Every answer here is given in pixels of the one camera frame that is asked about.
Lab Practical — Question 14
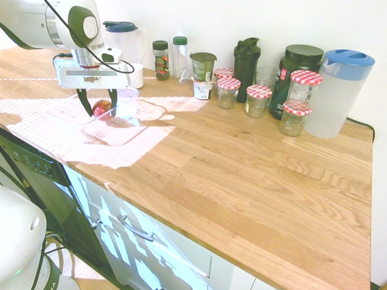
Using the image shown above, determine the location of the frosted pitcher blue lid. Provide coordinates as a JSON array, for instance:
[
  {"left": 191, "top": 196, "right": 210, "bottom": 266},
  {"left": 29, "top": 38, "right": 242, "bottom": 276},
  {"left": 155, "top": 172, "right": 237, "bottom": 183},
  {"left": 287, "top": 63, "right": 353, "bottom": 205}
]
[{"left": 303, "top": 49, "right": 376, "bottom": 139}]

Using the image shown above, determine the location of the glass jar red checked lid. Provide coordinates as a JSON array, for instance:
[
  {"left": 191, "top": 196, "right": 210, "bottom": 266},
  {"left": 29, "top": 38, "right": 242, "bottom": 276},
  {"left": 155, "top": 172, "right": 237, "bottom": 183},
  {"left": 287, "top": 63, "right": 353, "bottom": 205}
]
[
  {"left": 278, "top": 101, "right": 313, "bottom": 137},
  {"left": 245, "top": 84, "right": 273, "bottom": 119},
  {"left": 285, "top": 69, "right": 324, "bottom": 110},
  {"left": 213, "top": 68, "right": 235, "bottom": 91},
  {"left": 216, "top": 77, "right": 242, "bottom": 110}
]

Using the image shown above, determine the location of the clear plastic container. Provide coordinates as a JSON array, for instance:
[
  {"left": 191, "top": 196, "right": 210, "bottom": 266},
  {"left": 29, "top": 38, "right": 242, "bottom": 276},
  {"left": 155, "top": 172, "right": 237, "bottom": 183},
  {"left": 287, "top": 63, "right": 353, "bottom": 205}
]
[{"left": 45, "top": 86, "right": 142, "bottom": 146}]

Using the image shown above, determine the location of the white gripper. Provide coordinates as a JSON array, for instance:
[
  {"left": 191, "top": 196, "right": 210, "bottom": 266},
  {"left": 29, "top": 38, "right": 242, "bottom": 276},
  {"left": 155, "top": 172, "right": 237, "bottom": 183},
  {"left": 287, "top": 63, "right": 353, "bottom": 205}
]
[{"left": 53, "top": 57, "right": 132, "bottom": 118}]

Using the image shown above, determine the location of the spice jar dark lid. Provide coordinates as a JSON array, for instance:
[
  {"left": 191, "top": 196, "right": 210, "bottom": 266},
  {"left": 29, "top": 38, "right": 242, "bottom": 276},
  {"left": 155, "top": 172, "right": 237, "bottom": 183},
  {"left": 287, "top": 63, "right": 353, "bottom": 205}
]
[{"left": 152, "top": 40, "right": 170, "bottom": 82}]

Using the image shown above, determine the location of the black shaker bottle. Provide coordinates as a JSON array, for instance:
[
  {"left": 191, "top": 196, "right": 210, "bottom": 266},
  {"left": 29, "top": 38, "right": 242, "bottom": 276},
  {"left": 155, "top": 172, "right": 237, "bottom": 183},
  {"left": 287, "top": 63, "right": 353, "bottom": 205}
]
[{"left": 233, "top": 37, "right": 261, "bottom": 103}]

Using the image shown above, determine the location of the clear pitcher dark teal lid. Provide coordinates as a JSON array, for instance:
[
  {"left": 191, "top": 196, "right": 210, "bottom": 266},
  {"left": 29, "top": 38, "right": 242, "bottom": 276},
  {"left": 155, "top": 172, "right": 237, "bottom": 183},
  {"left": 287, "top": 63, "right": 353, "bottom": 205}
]
[{"left": 102, "top": 20, "right": 146, "bottom": 70}]

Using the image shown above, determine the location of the green yogurt cup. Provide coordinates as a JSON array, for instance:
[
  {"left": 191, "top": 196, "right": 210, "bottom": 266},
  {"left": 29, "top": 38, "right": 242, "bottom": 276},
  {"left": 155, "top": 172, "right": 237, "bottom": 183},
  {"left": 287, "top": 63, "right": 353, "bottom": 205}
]
[{"left": 189, "top": 51, "right": 218, "bottom": 82}]

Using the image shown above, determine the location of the white ceramic mug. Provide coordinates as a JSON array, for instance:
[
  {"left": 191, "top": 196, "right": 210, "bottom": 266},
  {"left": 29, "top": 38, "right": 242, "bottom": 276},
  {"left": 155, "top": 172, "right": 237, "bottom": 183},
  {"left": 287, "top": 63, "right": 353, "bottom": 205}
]
[{"left": 128, "top": 62, "right": 145, "bottom": 89}]

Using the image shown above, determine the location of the metal drawer handle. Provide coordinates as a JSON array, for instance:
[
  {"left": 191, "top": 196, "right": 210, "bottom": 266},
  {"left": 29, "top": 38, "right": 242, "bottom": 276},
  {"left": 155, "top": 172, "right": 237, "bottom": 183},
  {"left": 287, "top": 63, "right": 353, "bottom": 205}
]
[{"left": 117, "top": 214, "right": 157, "bottom": 242}]

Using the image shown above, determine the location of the short clear glass tumbler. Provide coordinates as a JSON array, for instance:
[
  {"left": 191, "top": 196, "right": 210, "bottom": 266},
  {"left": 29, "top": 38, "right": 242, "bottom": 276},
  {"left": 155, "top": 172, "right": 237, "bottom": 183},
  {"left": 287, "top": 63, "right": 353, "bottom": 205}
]
[{"left": 255, "top": 66, "right": 281, "bottom": 92}]

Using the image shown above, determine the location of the white yogurt cup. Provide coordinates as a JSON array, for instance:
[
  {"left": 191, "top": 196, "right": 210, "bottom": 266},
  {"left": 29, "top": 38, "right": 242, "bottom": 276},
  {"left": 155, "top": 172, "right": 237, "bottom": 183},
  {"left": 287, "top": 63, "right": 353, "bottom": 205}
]
[{"left": 192, "top": 77, "right": 215, "bottom": 101}]

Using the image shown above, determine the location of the white kitchen cabinet front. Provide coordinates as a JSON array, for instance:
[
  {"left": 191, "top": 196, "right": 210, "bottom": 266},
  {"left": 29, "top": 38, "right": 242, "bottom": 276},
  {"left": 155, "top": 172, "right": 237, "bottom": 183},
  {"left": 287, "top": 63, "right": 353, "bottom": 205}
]
[{"left": 63, "top": 164, "right": 273, "bottom": 290}]

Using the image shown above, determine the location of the clear bottle green cap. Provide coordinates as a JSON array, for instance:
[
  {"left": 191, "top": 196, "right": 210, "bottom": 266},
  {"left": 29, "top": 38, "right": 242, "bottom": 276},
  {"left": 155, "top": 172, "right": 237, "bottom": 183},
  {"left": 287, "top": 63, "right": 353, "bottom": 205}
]
[{"left": 172, "top": 36, "right": 190, "bottom": 85}]

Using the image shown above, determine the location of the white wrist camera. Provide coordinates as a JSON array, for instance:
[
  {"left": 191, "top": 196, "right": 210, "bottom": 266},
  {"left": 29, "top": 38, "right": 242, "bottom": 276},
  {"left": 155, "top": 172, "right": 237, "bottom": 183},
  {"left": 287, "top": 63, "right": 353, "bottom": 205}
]
[{"left": 96, "top": 45, "right": 123, "bottom": 65}]

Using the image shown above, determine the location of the dark protein powder tub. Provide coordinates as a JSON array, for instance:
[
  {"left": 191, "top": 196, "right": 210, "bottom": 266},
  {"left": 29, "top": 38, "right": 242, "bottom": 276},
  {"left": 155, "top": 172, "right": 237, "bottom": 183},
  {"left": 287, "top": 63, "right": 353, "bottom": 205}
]
[{"left": 268, "top": 44, "right": 325, "bottom": 121}]

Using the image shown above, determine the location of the black dishwasher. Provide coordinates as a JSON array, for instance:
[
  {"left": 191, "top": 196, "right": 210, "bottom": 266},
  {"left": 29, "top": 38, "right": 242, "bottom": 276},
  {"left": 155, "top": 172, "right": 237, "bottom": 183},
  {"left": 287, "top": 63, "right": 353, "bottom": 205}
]
[{"left": 0, "top": 126, "right": 112, "bottom": 279}]

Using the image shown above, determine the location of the red apple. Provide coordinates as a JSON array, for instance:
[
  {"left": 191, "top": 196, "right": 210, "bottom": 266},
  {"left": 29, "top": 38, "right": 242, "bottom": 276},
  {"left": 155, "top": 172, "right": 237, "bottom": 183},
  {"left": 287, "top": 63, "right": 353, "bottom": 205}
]
[{"left": 92, "top": 98, "right": 114, "bottom": 122}]

